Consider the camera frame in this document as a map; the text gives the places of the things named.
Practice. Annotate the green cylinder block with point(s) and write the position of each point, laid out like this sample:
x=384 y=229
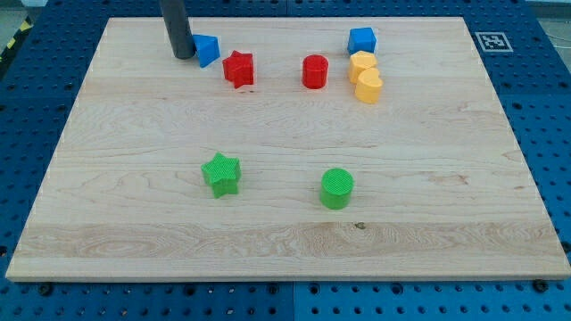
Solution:
x=336 y=188

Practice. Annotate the light wooden board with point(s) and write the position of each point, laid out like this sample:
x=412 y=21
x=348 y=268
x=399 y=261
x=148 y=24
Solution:
x=441 y=188

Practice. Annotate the blue cube block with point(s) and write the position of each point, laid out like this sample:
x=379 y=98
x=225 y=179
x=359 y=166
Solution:
x=361 y=39

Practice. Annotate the blue triangle block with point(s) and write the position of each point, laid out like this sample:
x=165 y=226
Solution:
x=207 y=49

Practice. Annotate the red star block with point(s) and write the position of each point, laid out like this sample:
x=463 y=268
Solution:
x=238 y=69

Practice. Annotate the red cylinder block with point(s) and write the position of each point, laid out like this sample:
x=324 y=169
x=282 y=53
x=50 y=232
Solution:
x=314 y=71

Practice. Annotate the yellow heart block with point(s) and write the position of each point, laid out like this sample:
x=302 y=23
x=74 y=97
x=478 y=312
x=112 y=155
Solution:
x=369 y=86

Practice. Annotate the black white fiducial marker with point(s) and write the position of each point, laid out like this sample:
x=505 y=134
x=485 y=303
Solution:
x=493 y=42

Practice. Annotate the green star block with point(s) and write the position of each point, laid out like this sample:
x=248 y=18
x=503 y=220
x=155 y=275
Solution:
x=222 y=174

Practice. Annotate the yellow pentagon block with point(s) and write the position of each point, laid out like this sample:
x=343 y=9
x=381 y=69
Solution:
x=359 y=62

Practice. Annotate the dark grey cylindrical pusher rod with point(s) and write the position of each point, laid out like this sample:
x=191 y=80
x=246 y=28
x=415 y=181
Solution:
x=178 y=28

